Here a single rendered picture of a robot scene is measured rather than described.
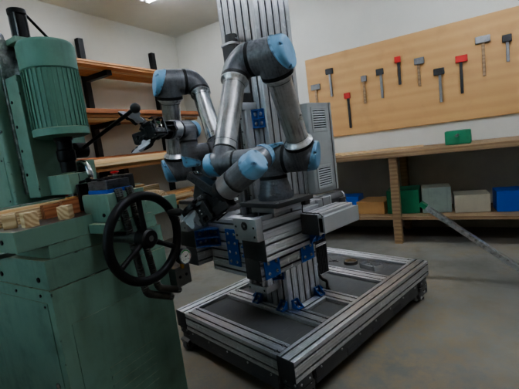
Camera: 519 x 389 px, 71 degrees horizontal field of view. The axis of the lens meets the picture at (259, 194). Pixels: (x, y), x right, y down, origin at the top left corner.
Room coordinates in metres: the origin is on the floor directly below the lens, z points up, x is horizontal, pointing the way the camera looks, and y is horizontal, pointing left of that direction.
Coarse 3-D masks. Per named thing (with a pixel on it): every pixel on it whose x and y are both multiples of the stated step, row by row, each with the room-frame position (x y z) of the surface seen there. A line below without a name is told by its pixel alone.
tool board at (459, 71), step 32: (416, 32) 3.64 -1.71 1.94; (448, 32) 3.50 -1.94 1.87; (480, 32) 3.36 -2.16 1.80; (512, 32) 3.24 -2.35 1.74; (320, 64) 4.17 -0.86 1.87; (352, 64) 3.98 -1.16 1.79; (384, 64) 3.81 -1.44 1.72; (416, 64) 3.63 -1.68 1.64; (448, 64) 3.51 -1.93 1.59; (480, 64) 3.37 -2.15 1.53; (512, 64) 3.25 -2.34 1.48; (320, 96) 4.19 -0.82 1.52; (352, 96) 4.00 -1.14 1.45; (384, 96) 3.83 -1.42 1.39; (416, 96) 3.66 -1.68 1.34; (448, 96) 3.52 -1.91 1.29; (480, 96) 3.38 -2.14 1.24; (512, 96) 3.25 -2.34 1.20; (352, 128) 4.02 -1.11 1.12; (384, 128) 3.84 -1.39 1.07
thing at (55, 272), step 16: (16, 256) 1.11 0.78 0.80; (64, 256) 1.05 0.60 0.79; (80, 256) 1.09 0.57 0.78; (96, 256) 1.13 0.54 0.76; (0, 272) 1.15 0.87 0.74; (16, 272) 1.10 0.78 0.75; (32, 272) 1.04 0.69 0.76; (48, 272) 1.00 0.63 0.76; (64, 272) 1.04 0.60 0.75; (80, 272) 1.08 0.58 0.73; (96, 272) 1.12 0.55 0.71; (48, 288) 1.00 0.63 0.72
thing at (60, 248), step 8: (152, 224) 1.33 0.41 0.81; (72, 240) 1.07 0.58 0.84; (80, 240) 1.10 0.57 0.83; (88, 240) 1.12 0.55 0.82; (96, 240) 1.14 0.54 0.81; (40, 248) 1.04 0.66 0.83; (48, 248) 1.02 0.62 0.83; (56, 248) 1.03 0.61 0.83; (64, 248) 1.05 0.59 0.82; (72, 248) 1.07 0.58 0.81; (80, 248) 1.09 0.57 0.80; (32, 256) 1.07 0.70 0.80; (40, 256) 1.04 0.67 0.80; (48, 256) 1.02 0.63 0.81; (56, 256) 1.03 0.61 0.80
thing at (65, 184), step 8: (48, 176) 1.29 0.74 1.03; (56, 176) 1.26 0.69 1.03; (64, 176) 1.23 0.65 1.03; (72, 176) 1.23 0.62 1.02; (80, 176) 1.25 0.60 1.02; (56, 184) 1.26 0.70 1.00; (64, 184) 1.23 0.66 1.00; (72, 184) 1.22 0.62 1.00; (56, 192) 1.27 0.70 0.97; (64, 192) 1.24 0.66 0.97; (72, 192) 1.22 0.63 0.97
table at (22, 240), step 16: (160, 208) 1.37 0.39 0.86; (48, 224) 1.03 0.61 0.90; (64, 224) 1.06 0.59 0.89; (80, 224) 1.10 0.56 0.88; (96, 224) 1.11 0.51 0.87; (0, 240) 0.99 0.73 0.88; (16, 240) 0.95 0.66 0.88; (32, 240) 0.98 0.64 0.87; (48, 240) 1.02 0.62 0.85; (64, 240) 1.06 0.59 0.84
